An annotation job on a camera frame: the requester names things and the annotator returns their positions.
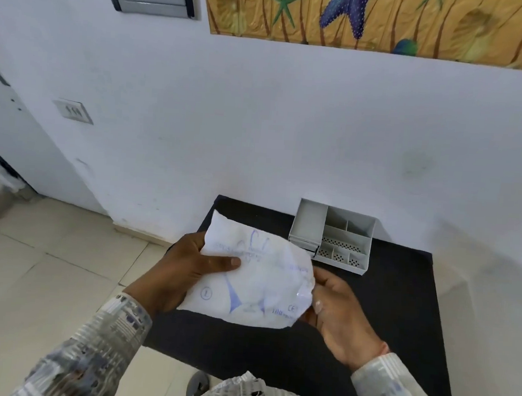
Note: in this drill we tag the person's right hand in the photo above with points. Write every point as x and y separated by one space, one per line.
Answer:
346 322

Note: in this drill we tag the person's left hand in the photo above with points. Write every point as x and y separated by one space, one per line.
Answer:
168 274

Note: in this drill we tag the person's right thumb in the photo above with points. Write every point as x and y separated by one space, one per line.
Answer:
319 310

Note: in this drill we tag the person's left thumb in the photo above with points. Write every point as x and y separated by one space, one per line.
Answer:
223 263

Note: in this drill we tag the white printed plastic packet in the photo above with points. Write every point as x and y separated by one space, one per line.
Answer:
259 280

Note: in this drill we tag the person's left forearm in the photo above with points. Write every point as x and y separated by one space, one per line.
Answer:
94 353

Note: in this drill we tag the person's right forearm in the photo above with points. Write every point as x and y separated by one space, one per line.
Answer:
390 392

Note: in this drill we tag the grey compartment desk organizer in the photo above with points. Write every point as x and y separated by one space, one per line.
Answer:
313 221

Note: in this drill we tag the dark shoe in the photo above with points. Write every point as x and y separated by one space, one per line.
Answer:
197 387

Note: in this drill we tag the white door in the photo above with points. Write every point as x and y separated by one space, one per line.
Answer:
19 143

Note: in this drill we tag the white wall switch plate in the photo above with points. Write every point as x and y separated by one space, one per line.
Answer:
74 111

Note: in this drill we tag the starfish wall painting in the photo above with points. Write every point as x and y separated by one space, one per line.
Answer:
389 21

